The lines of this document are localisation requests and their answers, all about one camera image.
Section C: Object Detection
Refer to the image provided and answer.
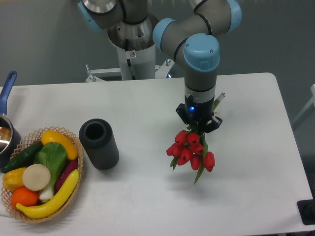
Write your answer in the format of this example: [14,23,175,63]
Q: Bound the white furniture leg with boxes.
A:
[291,84,315,130]

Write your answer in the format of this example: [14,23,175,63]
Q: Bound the orange fruit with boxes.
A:
[11,187,39,209]

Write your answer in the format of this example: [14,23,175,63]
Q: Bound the dark grey ribbed vase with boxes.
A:
[79,118,119,170]

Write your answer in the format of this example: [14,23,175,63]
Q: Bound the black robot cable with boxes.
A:
[124,38,136,80]

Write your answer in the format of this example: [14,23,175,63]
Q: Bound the green bok choy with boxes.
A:
[33,142,67,202]

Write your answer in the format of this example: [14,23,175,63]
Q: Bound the red tulip bouquet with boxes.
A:
[166,92,226,185]

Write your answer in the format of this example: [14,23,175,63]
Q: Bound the green cucumber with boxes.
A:
[1,141,43,173]

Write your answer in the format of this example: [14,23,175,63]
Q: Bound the blue handled saucepan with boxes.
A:
[0,71,21,168]

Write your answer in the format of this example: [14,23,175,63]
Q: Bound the yellow banana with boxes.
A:
[16,169,80,219]

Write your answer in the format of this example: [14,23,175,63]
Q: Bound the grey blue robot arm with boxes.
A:
[77,0,242,134]

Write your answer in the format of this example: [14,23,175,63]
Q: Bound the yellow squash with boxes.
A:
[41,130,78,160]

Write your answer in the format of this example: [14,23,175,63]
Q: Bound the black device at edge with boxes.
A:
[297,199,315,225]

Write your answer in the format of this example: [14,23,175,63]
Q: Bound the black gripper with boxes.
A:
[176,93,222,133]

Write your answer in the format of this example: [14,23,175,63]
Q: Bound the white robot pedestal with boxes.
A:
[85,12,175,83]

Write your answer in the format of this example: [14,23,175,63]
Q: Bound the beige round disc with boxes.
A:
[22,164,51,191]

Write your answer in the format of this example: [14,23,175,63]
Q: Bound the woven wicker basket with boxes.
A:
[1,126,84,223]

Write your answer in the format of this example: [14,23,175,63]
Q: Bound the purple eggplant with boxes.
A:
[55,160,78,193]

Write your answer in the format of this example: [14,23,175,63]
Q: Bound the yellow bell pepper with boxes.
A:
[2,167,27,192]

